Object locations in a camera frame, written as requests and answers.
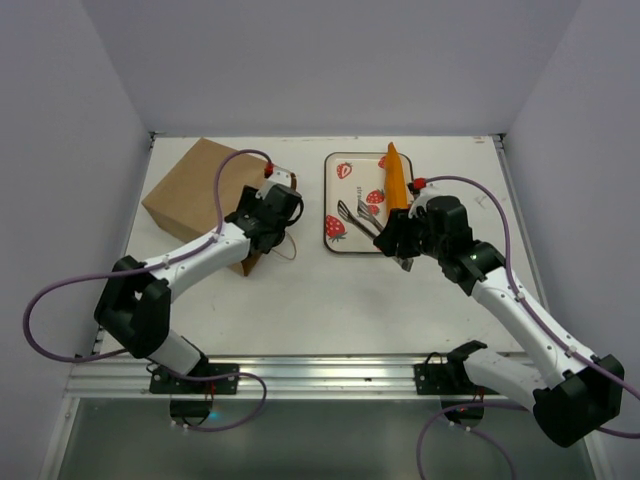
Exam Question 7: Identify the metal tongs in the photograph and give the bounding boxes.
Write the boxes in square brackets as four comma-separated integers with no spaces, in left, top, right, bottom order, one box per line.
[337,200,383,241]

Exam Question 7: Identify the orange fake bread loaf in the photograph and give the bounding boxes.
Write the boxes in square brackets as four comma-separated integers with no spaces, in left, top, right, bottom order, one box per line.
[384,142,412,213]

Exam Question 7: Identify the brown paper bag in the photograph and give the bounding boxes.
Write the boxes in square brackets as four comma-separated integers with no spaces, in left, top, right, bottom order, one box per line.
[142,139,276,276]

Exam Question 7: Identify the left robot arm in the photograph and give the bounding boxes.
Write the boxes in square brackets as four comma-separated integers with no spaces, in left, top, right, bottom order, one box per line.
[94,181,304,393]

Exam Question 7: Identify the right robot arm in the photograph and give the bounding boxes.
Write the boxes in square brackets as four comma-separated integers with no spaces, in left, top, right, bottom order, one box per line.
[374,196,624,447]

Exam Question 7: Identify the strawberry print tray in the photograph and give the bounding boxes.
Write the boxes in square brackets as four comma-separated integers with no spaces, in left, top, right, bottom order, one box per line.
[324,152,387,255]

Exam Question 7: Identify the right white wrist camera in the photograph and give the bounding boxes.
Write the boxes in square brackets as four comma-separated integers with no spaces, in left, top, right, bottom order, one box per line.
[408,177,440,218]

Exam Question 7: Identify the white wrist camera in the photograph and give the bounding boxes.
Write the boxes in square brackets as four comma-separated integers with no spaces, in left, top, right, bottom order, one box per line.
[258,163,297,196]
[408,177,440,218]

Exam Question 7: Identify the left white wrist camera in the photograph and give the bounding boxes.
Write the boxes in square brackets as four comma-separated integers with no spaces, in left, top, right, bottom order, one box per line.
[258,163,297,196]

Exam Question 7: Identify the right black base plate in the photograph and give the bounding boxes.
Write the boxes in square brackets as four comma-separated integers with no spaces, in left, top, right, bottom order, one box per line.
[413,340,496,395]

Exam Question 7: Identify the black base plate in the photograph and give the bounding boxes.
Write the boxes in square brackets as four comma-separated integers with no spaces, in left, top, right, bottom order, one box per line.
[149,363,239,396]
[413,340,496,395]

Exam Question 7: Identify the aluminium mounting rail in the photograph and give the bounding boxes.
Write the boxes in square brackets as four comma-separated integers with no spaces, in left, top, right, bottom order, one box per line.
[64,353,586,400]

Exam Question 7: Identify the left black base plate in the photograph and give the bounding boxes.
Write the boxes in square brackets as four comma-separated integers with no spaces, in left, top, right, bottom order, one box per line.
[149,363,239,396]

